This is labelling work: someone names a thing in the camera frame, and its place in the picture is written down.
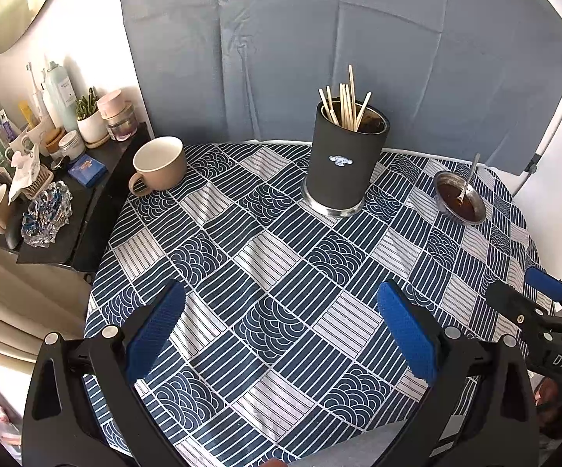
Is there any metal spoon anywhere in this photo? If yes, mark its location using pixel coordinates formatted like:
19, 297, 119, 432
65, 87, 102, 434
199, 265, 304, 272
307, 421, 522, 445
456, 153, 481, 204

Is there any small blue box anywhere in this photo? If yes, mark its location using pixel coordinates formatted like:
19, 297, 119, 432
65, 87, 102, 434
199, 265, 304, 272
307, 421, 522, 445
68, 154, 107, 186

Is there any beige ceramic mug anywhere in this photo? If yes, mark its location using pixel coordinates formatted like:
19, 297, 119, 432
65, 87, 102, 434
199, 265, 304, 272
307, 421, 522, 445
128, 137, 187, 197

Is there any crumpled aluminium foil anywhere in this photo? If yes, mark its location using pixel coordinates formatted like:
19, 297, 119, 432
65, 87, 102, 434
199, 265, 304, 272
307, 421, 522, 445
22, 180, 73, 250

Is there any white electric toothbrush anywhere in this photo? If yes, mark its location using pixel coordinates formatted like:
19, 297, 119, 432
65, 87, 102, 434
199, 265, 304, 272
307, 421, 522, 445
26, 61, 50, 122

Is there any small metal sauce bowl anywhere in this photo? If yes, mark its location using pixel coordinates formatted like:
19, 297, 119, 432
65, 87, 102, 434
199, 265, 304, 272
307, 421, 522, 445
433, 170, 486, 225

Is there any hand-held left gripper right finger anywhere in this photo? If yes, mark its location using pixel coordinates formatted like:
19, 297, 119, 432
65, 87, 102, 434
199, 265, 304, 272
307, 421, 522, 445
377, 279, 541, 467

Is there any pink lidded jar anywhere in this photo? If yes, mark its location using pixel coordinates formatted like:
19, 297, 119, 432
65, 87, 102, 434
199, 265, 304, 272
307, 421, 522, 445
97, 90, 126, 118

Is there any person's right hand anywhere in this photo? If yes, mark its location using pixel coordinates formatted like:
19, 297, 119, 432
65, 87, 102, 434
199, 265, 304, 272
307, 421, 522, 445
536, 379, 562, 430

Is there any blue-grey backdrop cloth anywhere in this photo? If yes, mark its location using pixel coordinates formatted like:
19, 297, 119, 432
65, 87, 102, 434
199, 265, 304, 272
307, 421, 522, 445
115, 0, 562, 178

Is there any black side shelf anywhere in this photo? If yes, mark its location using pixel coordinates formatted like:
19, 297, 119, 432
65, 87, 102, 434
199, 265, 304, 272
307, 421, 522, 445
0, 121, 154, 273

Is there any blue white patterned tablecloth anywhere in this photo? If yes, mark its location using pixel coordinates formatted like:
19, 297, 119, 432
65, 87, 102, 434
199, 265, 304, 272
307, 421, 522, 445
83, 142, 557, 467

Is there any beige curtain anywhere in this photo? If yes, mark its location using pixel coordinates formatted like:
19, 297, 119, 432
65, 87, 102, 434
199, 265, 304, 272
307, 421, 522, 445
0, 238, 92, 365

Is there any black cylindrical utensil holder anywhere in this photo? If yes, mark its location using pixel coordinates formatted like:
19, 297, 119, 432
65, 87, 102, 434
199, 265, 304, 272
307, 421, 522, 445
301, 100, 389, 217

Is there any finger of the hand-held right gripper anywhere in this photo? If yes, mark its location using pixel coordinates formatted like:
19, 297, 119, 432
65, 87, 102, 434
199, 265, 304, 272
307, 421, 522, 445
486, 281, 554, 332
524, 267, 562, 322

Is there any yellow tube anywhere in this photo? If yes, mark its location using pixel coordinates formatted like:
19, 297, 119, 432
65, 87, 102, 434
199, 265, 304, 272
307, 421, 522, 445
18, 101, 38, 130

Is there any white lidded jar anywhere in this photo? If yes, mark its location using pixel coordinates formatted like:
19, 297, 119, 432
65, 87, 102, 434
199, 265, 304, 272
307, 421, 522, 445
58, 131, 87, 159

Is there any potted succulent in white pot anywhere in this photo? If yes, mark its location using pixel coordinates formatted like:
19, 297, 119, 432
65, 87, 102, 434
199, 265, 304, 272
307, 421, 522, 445
75, 88, 110, 149

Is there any crumpled white tissue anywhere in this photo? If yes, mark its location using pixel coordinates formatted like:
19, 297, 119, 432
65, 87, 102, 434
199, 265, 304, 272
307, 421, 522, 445
8, 151, 41, 200

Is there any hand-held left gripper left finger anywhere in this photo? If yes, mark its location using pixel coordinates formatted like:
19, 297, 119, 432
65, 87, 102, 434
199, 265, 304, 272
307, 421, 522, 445
22, 279, 187, 467

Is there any bunch of wooden chopsticks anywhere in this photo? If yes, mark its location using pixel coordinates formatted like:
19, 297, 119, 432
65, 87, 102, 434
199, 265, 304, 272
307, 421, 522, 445
318, 64, 373, 132

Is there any glass candle jar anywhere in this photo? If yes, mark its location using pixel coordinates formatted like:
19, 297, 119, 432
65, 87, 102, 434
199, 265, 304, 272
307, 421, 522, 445
104, 102, 136, 141

